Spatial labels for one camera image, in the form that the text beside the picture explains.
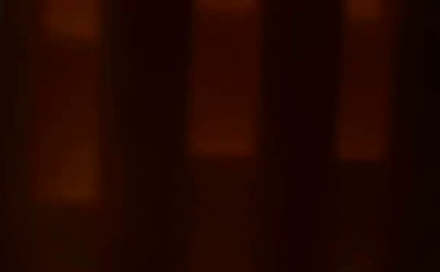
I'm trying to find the orange slotted plastic basket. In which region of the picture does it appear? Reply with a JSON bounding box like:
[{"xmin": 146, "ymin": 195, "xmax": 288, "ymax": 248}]
[{"xmin": 0, "ymin": 0, "xmax": 440, "ymax": 272}]

